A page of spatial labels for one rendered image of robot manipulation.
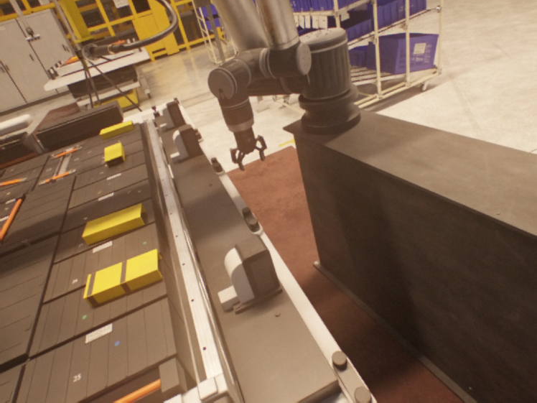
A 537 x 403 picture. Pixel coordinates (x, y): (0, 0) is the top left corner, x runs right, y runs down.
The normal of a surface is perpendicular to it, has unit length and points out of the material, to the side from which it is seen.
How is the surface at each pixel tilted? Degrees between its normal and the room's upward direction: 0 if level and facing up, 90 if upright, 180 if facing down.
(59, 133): 90
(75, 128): 90
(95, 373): 0
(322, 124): 23
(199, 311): 0
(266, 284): 90
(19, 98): 90
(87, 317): 0
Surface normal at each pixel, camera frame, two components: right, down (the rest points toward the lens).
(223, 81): -0.48, 0.56
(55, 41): 0.34, 0.42
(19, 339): -0.24, -0.83
